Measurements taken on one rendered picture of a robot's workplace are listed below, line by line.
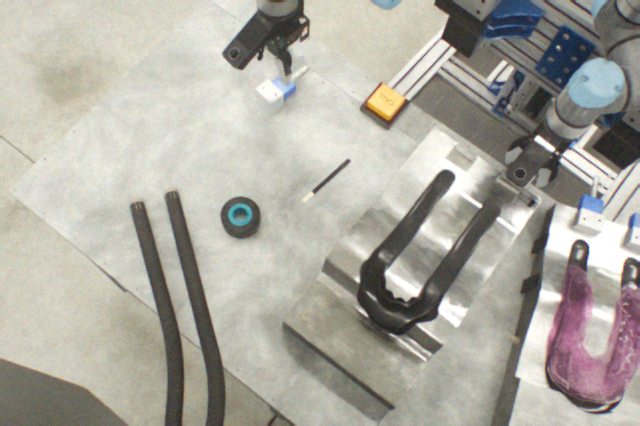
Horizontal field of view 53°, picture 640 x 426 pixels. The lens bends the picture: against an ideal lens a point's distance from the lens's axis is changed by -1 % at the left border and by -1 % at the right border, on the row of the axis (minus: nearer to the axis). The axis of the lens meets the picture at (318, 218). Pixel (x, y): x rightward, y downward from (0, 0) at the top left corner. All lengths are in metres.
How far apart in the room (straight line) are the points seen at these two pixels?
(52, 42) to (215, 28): 1.19
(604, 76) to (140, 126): 0.92
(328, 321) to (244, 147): 0.43
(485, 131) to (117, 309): 1.31
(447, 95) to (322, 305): 1.17
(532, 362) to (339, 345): 0.36
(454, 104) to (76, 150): 1.25
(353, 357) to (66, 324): 1.21
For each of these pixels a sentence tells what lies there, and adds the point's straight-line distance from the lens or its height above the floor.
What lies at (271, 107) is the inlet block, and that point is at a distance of 1.41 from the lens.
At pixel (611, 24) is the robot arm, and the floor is 1.17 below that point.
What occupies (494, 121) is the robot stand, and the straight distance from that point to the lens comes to 2.22.
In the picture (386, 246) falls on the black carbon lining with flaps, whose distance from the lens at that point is 1.22.
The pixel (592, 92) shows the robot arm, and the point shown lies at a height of 1.19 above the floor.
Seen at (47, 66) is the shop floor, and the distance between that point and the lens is 2.61.
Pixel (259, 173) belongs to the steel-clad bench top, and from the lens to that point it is 1.38.
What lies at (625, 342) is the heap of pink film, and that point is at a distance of 1.32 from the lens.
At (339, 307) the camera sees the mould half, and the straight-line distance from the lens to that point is 1.23.
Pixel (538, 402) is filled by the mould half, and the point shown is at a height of 0.91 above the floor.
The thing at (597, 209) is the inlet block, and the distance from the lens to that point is 1.42.
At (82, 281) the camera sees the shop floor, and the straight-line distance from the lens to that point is 2.23.
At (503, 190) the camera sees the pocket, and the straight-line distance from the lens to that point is 1.37.
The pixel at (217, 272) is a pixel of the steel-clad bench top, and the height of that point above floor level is 0.80.
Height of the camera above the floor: 2.06
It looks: 70 degrees down
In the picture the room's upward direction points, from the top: 8 degrees clockwise
